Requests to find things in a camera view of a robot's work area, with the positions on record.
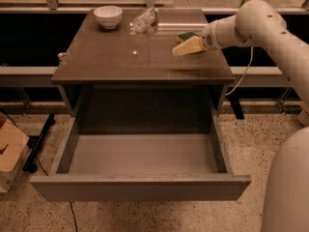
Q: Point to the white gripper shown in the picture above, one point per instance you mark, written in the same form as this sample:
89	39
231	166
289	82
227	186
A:
210	40

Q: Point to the green and yellow sponge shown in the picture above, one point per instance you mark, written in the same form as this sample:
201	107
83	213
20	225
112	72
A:
185	36

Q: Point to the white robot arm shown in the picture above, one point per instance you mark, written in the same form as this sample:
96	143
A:
286	205

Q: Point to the grey cabinet with glossy top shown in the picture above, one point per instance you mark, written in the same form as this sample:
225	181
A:
117	81

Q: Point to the open grey top drawer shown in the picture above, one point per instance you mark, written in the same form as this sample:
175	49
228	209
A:
146	167

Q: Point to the crumpled clear plastic bottle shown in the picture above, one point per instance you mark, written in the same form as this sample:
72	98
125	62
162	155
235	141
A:
145	22

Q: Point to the white ceramic bowl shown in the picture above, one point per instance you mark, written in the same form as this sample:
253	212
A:
108	17

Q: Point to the small can behind cabinet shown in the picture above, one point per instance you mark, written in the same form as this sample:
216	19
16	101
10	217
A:
61	56

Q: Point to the black bar on floor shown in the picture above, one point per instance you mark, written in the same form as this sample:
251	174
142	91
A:
35	143

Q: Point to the cardboard box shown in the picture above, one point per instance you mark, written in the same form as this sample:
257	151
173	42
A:
13	150

